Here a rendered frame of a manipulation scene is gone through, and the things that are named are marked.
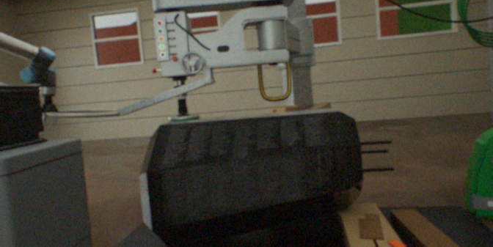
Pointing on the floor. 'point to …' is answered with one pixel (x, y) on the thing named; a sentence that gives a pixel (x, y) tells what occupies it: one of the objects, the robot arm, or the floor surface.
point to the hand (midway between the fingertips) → (50, 124)
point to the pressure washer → (480, 177)
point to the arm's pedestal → (44, 196)
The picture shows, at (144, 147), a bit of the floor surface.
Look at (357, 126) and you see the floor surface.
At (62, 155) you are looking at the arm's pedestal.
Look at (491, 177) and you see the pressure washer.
